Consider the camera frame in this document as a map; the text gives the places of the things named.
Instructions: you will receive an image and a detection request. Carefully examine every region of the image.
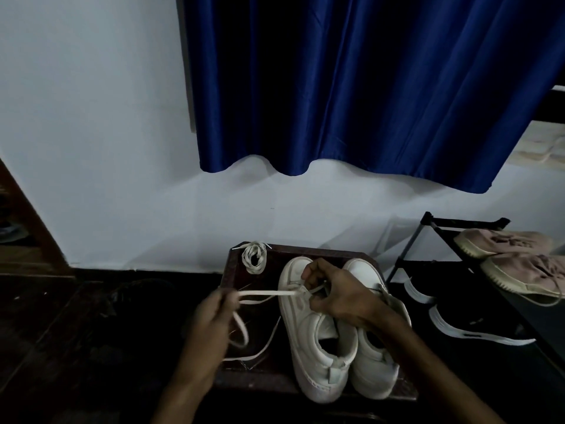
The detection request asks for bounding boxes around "person's right hand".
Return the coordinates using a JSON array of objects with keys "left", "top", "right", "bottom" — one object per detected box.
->
[{"left": 300, "top": 257, "right": 390, "bottom": 333}]

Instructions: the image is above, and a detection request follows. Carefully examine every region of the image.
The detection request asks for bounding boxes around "person's left hand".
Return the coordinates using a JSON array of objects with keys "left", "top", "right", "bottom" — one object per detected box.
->
[{"left": 175, "top": 287, "right": 242, "bottom": 386}]

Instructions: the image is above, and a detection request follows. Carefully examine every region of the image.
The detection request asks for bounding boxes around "white shoelace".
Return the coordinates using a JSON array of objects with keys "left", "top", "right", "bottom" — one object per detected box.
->
[
  {"left": 232, "top": 240, "right": 272, "bottom": 276},
  {"left": 220, "top": 279, "right": 328, "bottom": 363}
]

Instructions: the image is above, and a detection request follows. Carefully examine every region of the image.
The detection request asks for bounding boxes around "person's right forearm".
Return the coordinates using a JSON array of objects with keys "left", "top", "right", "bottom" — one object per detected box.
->
[{"left": 374, "top": 312, "right": 507, "bottom": 424}]

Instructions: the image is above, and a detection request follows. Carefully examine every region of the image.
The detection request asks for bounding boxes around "dark brown plastic stool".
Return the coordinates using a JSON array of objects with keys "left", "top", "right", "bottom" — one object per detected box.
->
[{"left": 213, "top": 242, "right": 420, "bottom": 402}]

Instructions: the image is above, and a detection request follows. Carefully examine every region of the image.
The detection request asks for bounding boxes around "black sneaker white sole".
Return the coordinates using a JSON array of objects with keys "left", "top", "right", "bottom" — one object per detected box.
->
[
  {"left": 402, "top": 277, "right": 438, "bottom": 306},
  {"left": 427, "top": 304, "right": 537, "bottom": 347}
]

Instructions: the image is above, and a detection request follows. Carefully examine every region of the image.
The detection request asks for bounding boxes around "black shoe rack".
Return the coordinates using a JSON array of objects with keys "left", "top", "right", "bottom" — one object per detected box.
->
[{"left": 384, "top": 211, "right": 565, "bottom": 372}]

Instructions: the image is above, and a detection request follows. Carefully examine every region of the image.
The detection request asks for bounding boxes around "pink sneaker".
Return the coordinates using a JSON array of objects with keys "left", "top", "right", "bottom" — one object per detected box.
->
[
  {"left": 480, "top": 253, "right": 565, "bottom": 308},
  {"left": 453, "top": 228, "right": 554, "bottom": 260}
]

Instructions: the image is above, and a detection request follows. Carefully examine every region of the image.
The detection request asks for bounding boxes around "grey slipper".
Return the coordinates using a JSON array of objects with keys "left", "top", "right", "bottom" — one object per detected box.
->
[{"left": 0, "top": 221, "right": 31, "bottom": 245}]

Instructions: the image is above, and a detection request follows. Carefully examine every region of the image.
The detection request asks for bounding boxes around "blue curtain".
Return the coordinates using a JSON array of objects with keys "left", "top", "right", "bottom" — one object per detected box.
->
[{"left": 182, "top": 0, "right": 565, "bottom": 195}]

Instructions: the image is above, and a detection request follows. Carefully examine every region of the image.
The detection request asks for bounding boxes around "white window grille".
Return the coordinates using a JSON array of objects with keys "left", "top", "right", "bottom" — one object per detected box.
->
[{"left": 506, "top": 85, "right": 565, "bottom": 169}]

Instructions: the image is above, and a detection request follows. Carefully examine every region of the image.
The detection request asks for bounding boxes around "brown wooden door frame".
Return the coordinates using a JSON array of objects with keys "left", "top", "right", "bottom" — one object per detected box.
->
[{"left": 0, "top": 157, "right": 75, "bottom": 279}]

